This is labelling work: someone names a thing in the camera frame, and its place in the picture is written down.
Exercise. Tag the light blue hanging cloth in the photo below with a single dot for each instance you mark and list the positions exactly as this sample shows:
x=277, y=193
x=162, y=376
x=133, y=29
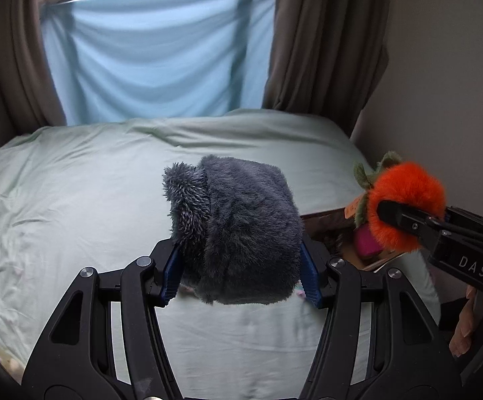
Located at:
x=158, y=54

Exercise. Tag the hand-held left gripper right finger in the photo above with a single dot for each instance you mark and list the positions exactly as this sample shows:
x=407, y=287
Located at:
x=310, y=280

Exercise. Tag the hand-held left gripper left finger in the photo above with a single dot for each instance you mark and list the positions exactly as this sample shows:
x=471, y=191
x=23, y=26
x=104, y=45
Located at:
x=169, y=274

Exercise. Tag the bed with pale green sheet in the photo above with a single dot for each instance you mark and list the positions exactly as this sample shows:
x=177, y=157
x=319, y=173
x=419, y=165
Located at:
x=99, y=200

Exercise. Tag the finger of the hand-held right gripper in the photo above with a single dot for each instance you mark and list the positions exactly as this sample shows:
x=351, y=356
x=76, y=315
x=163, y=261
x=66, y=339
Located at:
x=408, y=221

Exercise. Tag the grey fluffy plush toy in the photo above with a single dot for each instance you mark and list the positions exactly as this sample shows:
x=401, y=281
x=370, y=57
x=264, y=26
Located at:
x=241, y=233

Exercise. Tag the person's right hand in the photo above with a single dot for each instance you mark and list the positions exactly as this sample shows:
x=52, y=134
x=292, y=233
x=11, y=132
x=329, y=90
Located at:
x=465, y=325

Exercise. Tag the brown curtain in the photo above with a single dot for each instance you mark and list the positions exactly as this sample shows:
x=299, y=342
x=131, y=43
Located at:
x=324, y=41
x=29, y=46

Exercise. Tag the orange fluffy plush toy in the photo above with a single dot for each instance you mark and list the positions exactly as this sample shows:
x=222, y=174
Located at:
x=408, y=185

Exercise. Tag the brown cardboard box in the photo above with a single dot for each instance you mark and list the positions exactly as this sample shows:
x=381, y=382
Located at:
x=329, y=233

